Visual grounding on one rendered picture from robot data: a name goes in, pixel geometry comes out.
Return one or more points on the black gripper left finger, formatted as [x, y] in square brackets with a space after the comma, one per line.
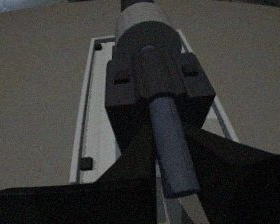
[125, 194]

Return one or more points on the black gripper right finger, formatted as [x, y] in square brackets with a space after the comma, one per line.
[239, 184]

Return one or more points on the dark blue-grey cylinder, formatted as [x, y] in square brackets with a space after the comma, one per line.
[178, 174]

